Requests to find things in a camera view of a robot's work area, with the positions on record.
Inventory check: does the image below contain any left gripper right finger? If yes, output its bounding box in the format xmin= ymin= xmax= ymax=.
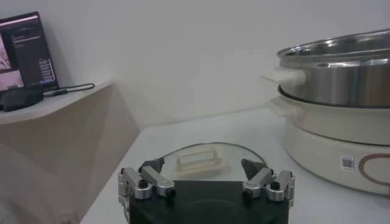
xmin=241 ymin=158 xmax=296 ymax=203

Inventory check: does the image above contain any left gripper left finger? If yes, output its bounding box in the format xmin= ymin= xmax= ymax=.
xmin=118 ymin=157 xmax=176 ymax=200

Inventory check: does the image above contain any round glass pot lid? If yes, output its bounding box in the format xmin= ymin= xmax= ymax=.
xmin=160 ymin=142 xmax=269 ymax=183

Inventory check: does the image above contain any perforated steel steamer basket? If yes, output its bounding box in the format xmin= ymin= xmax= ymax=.
xmin=260 ymin=29 xmax=390 ymax=109

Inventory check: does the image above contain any cream electric cooker pot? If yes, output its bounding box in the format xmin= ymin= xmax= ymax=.
xmin=266 ymin=96 xmax=390 ymax=195

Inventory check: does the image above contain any white side desk with mouse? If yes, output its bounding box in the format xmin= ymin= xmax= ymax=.
xmin=0 ymin=79 xmax=141 ymax=224

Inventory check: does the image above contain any black computer mouse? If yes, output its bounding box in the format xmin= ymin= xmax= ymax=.
xmin=1 ymin=87 xmax=45 ymax=112

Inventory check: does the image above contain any black laptop dark screen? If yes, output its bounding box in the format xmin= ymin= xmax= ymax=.
xmin=0 ymin=11 xmax=59 ymax=94

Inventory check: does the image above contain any black hub cable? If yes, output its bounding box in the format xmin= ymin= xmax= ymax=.
xmin=44 ymin=83 xmax=96 ymax=97

